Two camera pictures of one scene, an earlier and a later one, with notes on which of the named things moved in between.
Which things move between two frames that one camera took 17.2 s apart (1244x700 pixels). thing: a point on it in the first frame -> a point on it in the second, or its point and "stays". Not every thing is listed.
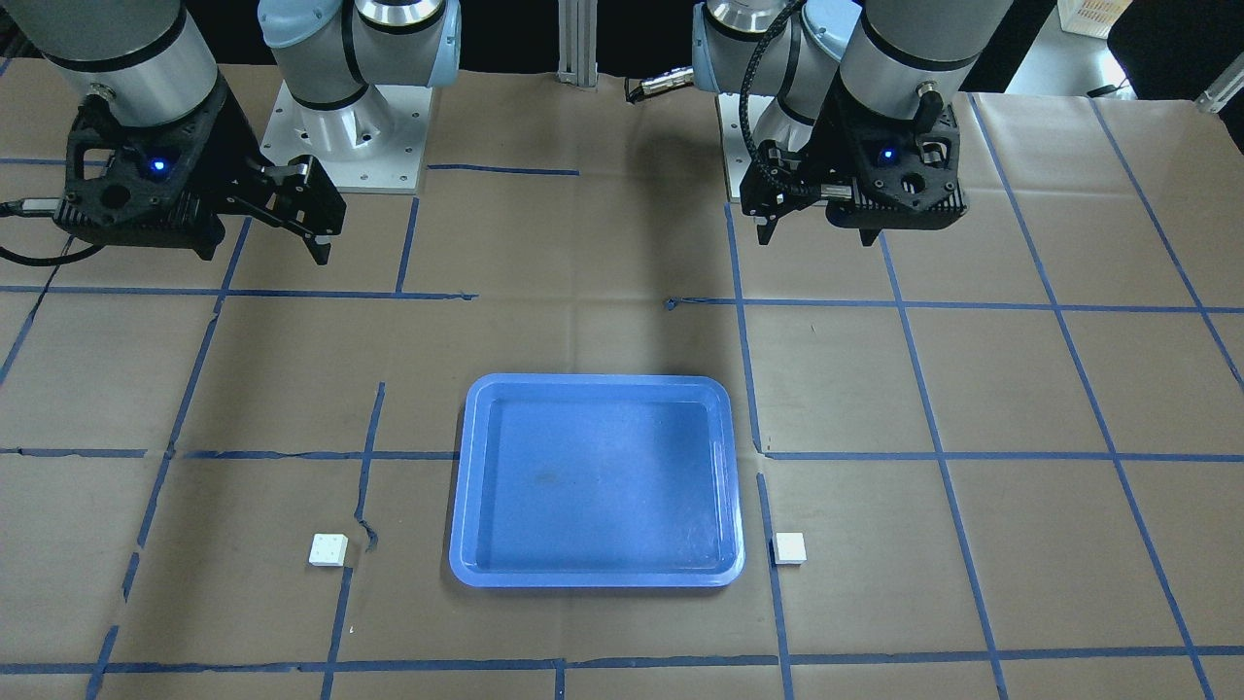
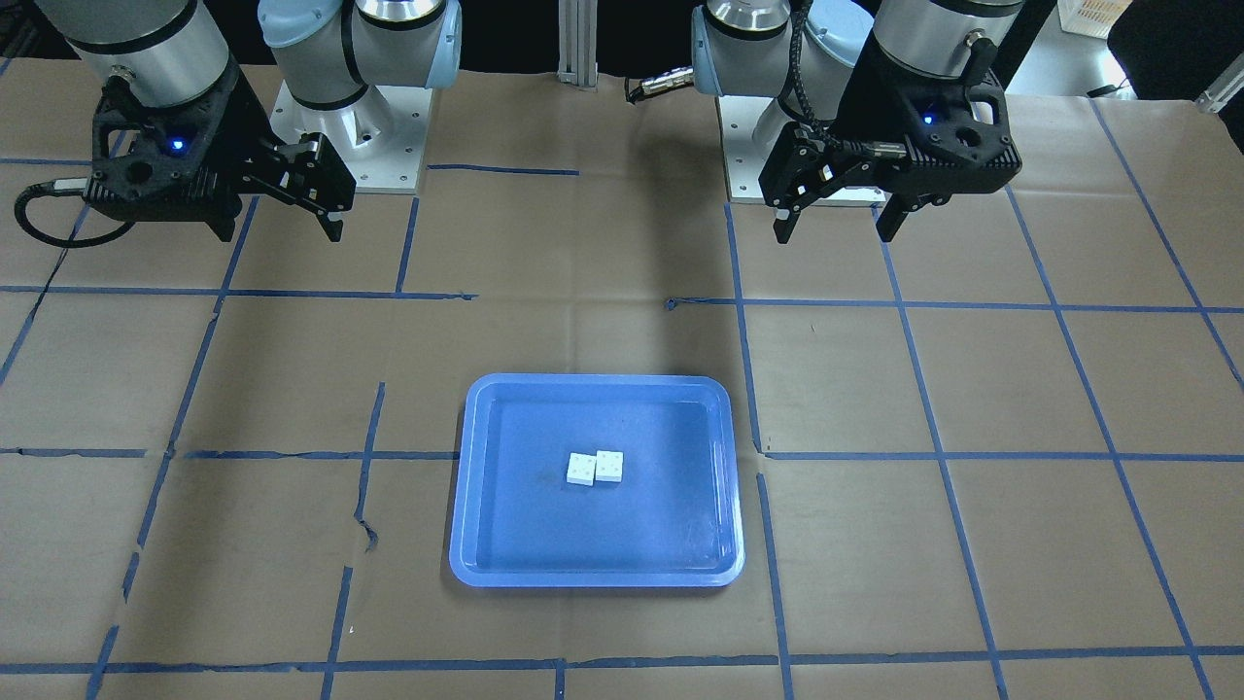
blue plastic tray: (597, 481) stays
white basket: (1090, 17) stays
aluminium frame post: (577, 42) stays
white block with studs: (328, 549) -> (580, 469)
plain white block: (789, 548) -> (609, 466)
